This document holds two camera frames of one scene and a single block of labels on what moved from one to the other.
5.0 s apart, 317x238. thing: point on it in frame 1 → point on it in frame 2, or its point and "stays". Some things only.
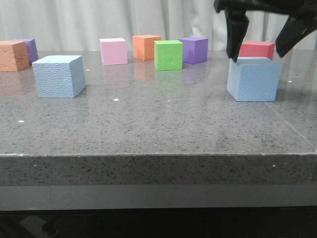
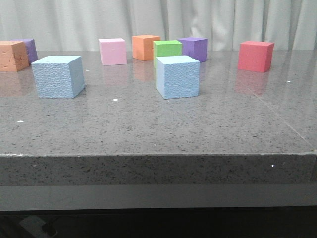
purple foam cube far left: x=31 y=49 stays
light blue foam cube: x=60 y=76 stays
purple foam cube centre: x=194 y=49 stays
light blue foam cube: x=253 y=79 → x=177 y=76
